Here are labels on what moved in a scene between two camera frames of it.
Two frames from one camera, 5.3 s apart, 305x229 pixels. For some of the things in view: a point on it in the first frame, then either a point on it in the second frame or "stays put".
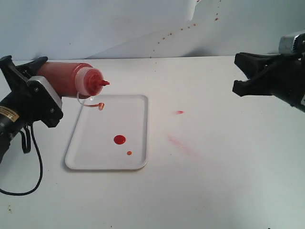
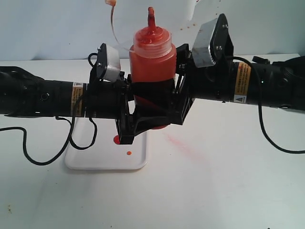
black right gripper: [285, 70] to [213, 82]
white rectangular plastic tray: [110, 133] stays put
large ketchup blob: [119, 139] stays put
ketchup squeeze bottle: [77, 80] to [152, 57]
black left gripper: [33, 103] to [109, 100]
